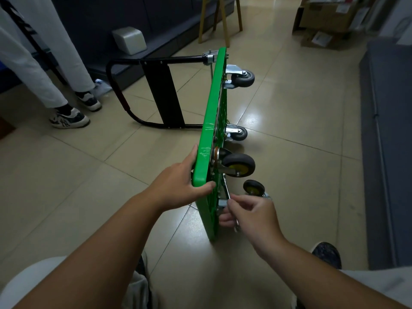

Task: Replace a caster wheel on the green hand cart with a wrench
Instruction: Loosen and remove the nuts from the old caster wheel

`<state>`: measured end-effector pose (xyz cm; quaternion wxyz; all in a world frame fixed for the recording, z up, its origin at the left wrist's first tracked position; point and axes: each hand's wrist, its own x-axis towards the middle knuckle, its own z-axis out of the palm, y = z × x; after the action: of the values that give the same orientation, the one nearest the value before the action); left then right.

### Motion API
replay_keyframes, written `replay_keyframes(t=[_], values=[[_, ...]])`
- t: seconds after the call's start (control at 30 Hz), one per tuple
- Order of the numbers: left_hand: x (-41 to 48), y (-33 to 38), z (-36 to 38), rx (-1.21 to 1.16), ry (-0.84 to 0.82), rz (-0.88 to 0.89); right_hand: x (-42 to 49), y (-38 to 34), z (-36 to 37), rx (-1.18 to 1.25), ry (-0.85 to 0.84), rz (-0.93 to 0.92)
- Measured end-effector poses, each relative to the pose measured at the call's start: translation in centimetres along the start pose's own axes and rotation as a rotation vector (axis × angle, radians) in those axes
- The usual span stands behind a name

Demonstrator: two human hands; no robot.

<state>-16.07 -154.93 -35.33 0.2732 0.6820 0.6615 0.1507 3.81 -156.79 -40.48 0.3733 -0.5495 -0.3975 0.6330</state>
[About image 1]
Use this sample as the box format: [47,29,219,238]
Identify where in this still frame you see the person's light trousers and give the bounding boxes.
[0,255,412,309]

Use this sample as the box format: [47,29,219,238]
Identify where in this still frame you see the wooden stool legs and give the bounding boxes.
[198,0,244,48]

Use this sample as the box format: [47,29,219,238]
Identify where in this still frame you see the person's left forearm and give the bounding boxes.
[12,189,165,309]

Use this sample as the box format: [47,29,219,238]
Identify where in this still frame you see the white box on shelf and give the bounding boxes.
[112,26,148,56]

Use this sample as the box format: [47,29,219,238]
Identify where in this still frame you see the person's right hand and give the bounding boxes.
[218,193,287,260]

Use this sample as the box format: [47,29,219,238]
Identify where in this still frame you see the person's left hand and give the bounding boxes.
[145,144,217,212]

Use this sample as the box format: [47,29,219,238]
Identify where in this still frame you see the green platform trolley deck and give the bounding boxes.
[105,47,230,242]

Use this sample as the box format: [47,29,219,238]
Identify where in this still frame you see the person's dark shoe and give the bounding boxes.
[311,242,342,270]
[135,252,150,277]

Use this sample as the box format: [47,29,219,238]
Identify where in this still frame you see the open cardboard box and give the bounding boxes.
[292,0,371,33]

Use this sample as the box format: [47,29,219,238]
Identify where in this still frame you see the silver wrench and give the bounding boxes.
[222,175,241,233]

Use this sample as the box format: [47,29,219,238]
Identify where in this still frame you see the person's right forearm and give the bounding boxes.
[257,236,400,309]

